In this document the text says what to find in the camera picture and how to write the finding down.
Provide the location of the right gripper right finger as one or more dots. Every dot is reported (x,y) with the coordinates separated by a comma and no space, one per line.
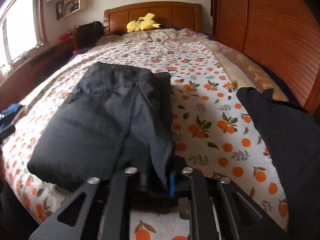
(220,209)

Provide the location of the wooden desk cabinet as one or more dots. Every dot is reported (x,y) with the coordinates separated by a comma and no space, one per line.
(28,76)

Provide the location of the yellow plush toy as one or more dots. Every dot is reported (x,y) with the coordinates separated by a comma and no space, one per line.
(143,24)

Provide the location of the black jacket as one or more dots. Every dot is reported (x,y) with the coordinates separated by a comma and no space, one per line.
(116,117)

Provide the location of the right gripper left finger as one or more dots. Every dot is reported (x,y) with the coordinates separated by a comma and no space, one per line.
(98,209)

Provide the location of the wooden louvered wardrobe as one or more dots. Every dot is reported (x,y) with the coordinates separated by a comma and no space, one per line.
(282,35)

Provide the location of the red bowl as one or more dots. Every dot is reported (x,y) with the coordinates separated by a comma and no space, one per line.
(65,36)

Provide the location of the black garment at right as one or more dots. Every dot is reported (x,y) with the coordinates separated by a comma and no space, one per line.
(292,139)

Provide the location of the beige floral quilt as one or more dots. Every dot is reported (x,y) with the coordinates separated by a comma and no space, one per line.
(157,35)

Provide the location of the floral orange bed sheet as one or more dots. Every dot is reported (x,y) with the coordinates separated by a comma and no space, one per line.
(211,128)

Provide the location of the blue folded garment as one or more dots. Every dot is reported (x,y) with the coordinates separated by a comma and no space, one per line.
(14,108)

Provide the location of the wooden headboard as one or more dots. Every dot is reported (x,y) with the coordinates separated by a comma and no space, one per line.
(170,14)

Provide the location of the window with wooden frame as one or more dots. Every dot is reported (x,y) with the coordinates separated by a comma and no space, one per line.
(22,30)

